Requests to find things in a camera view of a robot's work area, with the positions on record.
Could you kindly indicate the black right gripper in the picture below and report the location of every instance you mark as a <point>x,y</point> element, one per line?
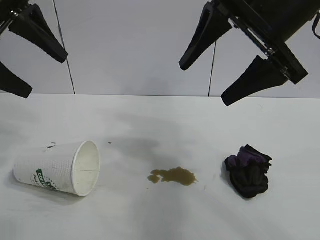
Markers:
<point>275,17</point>

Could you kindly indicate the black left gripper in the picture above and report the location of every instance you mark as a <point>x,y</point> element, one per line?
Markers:
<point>17,15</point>

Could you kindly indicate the white paper coffee cup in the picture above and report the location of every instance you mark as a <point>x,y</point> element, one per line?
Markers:
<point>57,165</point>

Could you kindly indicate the black purple cloth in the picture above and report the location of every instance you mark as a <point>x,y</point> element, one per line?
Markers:
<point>247,177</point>

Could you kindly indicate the brown coffee spill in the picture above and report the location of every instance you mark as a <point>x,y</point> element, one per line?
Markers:
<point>177,176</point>

